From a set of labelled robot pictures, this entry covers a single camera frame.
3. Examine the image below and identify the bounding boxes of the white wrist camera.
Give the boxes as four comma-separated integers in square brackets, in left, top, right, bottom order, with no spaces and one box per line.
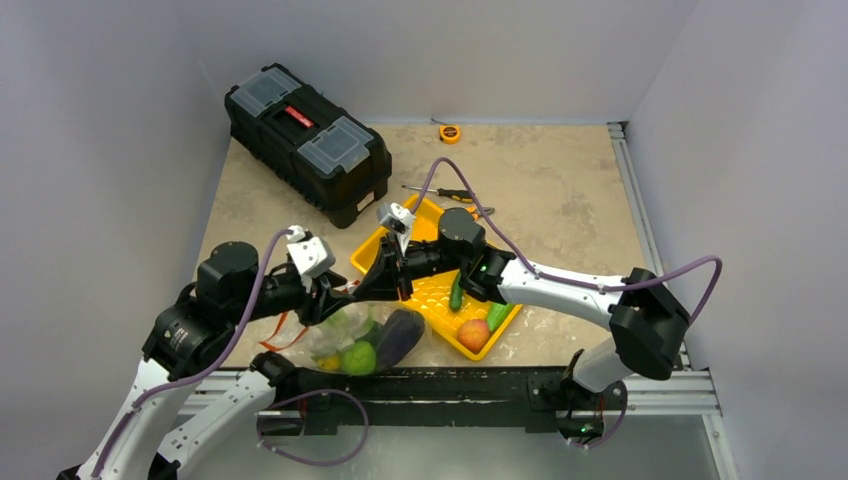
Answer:
[377,203,415,255]
[285,225,336,292]

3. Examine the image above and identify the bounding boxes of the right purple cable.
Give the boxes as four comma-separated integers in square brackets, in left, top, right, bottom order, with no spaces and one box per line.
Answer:
[410,156,723,452]

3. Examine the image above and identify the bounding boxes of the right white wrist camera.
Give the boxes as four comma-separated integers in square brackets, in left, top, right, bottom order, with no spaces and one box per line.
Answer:
[377,203,415,255]

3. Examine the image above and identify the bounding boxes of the aluminium frame rail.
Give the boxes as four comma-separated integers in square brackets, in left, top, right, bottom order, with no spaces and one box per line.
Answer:
[606,121,742,480]

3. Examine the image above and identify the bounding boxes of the orange peach toy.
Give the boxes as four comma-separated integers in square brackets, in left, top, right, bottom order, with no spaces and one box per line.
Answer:
[457,318,490,354]

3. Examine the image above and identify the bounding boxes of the orange-handled pliers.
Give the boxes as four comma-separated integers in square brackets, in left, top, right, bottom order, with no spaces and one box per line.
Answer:
[465,206,495,221]

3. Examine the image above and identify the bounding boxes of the orange tape measure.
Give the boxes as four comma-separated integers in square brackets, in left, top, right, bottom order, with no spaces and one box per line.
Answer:
[430,118,461,145]

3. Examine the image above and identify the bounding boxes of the black plastic toolbox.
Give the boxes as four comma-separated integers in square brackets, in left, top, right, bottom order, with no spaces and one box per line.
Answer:
[224,63,392,229]

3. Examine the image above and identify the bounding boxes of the dark green chili pepper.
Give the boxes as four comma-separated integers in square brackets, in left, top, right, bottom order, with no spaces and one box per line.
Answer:
[448,272,464,313]

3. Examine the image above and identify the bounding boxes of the green wrinkled guava toy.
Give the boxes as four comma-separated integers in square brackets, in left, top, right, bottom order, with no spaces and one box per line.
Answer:
[340,341,377,376]

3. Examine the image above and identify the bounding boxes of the clear zip top bag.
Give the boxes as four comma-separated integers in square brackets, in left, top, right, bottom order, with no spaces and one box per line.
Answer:
[258,302,430,376]

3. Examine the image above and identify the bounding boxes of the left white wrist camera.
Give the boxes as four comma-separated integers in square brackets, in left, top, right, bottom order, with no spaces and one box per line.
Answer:
[285,225,336,292]

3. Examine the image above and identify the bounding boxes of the white cauliflower toy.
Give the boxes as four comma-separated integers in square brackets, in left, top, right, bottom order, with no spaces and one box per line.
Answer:
[308,305,382,360]

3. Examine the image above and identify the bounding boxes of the purple eggplant toy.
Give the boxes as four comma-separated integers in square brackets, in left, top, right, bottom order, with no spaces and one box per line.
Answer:
[375,309,426,372]

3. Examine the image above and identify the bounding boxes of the yellow corn toy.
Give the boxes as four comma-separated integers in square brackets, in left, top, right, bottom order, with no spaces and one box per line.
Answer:
[315,354,341,372]

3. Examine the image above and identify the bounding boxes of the yellow plastic tray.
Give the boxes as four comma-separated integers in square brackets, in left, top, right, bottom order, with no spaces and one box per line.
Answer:
[350,199,524,362]

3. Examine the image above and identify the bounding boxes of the green cucumber toy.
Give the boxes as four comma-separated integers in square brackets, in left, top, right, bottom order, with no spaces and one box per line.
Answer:
[485,303,515,333]

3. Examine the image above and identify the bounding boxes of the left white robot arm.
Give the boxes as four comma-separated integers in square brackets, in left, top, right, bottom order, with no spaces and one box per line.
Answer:
[58,227,345,479]

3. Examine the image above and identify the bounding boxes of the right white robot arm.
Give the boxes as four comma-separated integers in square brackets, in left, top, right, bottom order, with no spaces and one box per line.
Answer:
[353,203,690,407]

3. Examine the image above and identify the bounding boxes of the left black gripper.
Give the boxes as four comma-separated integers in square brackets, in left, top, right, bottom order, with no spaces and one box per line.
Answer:
[229,265,355,324]

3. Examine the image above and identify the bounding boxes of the yellow-handled screwdriver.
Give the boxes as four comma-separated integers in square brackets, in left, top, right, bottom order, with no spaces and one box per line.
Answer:
[402,185,473,203]

